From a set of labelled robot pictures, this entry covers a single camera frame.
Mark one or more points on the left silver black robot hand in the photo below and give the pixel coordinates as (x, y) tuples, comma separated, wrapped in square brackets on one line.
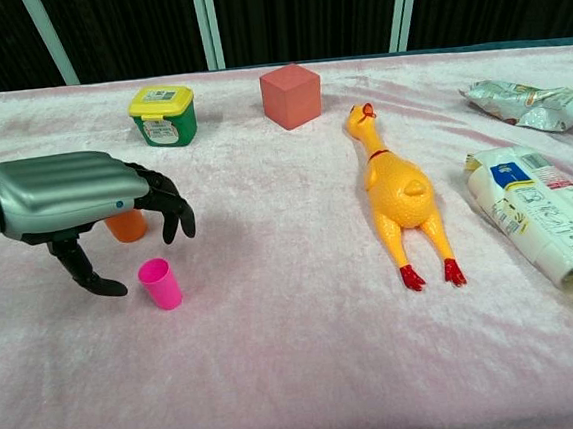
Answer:
[(63, 191)]

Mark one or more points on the orange plastic cup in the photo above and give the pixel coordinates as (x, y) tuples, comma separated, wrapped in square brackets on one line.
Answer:
[(129, 228)]

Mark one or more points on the green container with yellow lid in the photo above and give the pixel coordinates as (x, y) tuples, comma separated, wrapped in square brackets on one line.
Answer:
[(163, 120)]

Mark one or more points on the pink plastic cup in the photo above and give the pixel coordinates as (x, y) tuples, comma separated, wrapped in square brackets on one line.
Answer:
[(162, 288)]

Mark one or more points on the red foam cube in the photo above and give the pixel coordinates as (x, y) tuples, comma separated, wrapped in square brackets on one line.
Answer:
[(289, 99)]

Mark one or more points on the pink velvet table cloth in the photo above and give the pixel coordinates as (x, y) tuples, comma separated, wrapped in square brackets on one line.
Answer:
[(299, 364)]

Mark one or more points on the yellow rubber chicken toy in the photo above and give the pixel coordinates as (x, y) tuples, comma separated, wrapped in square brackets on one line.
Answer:
[(400, 189)]

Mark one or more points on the white wet wipes pack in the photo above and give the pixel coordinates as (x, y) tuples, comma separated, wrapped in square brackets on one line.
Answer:
[(532, 208)]

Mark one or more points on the silver crumpled snack bag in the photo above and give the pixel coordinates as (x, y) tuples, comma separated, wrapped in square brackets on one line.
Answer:
[(528, 105)]

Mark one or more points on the white partition frame post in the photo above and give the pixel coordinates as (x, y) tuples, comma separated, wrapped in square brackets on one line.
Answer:
[(50, 39), (209, 25), (404, 8)]

